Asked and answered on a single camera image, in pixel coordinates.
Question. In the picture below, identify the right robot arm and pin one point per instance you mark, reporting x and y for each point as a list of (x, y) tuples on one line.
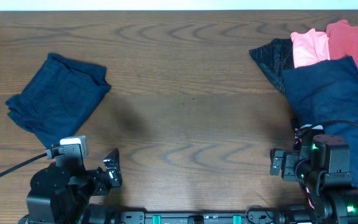
[(320, 163)]

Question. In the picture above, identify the navy blue shorts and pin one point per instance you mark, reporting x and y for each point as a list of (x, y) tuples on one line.
[(59, 98)]

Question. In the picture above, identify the navy blue garment in pile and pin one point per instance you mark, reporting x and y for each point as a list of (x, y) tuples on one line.
[(328, 91)]

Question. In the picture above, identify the pink garment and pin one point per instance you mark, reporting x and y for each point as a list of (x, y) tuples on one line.
[(309, 48)]

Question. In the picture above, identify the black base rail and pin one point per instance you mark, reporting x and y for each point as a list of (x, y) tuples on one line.
[(253, 215)]

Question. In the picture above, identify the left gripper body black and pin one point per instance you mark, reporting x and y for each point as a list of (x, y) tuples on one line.
[(100, 183)]

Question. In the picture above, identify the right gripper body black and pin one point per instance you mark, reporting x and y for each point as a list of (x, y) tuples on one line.
[(292, 157)]

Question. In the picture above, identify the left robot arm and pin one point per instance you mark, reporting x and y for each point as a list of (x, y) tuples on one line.
[(61, 192)]

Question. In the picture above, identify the red garment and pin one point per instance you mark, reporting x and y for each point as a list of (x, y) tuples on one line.
[(343, 40)]

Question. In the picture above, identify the black patterned garment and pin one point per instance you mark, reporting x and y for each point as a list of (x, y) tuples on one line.
[(272, 59)]

